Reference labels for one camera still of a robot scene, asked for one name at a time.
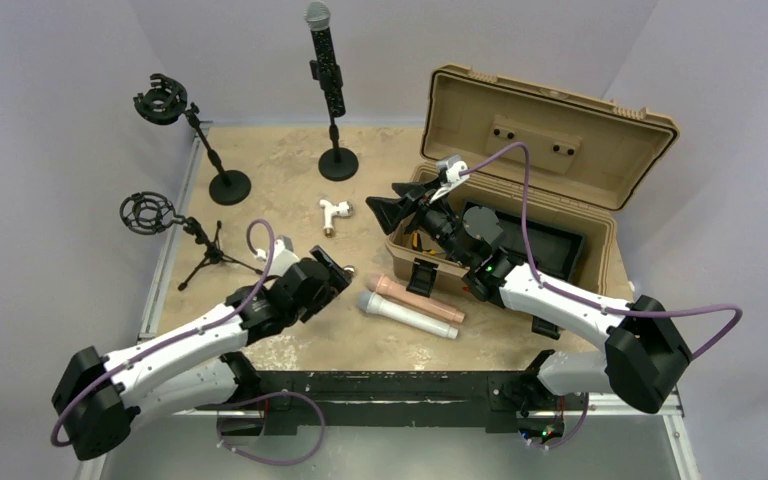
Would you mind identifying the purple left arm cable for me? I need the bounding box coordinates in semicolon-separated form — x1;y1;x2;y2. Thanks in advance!
50;219;277;448

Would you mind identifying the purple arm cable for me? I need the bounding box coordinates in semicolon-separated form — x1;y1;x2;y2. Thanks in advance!
460;141;744;362
50;219;277;448

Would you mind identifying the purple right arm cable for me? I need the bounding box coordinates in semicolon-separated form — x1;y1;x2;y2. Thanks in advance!
460;141;744;362

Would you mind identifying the black tray in case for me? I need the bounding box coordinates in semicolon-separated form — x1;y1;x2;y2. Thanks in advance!
462;200;586;282

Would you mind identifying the white silver microphone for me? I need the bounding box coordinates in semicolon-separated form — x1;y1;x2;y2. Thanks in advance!
357;291;459;340

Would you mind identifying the black round-base stand centre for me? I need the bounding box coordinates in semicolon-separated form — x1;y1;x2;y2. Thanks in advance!
309;60;359;182

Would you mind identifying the black speckled microphone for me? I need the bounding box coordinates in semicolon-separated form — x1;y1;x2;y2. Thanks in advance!
304;1;346;118

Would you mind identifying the pink rose-gold microphone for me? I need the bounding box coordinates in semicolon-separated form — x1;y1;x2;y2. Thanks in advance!
366;273;465;324

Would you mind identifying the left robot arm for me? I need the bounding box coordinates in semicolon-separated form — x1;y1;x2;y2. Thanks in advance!
51;247;355;461

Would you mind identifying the white plastic faucet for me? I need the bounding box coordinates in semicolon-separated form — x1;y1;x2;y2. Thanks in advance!
318;199;354;238

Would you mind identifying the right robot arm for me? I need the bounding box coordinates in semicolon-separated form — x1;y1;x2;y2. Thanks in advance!
365;182;693;414

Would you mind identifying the black round-base stand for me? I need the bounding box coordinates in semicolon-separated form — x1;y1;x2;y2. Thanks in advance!
133;73;252;206
309;60;359;182

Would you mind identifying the black round-base stand left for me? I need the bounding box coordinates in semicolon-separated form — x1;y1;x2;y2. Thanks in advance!
133;73;252;206

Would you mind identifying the yellow black tool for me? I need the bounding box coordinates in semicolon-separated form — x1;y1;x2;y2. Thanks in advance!
410;232;437;255

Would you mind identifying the black tripod microphone stand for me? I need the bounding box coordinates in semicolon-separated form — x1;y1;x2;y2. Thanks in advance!
119;191;263;291

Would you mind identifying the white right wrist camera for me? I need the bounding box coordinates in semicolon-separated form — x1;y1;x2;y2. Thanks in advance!
430;155;469;203

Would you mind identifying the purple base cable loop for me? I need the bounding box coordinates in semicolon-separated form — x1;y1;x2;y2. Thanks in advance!
215;390;327;467

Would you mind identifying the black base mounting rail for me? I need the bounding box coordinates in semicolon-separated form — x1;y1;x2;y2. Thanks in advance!
221;371;585;437

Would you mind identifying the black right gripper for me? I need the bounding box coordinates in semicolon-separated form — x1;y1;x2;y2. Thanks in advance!
367;176;472;267

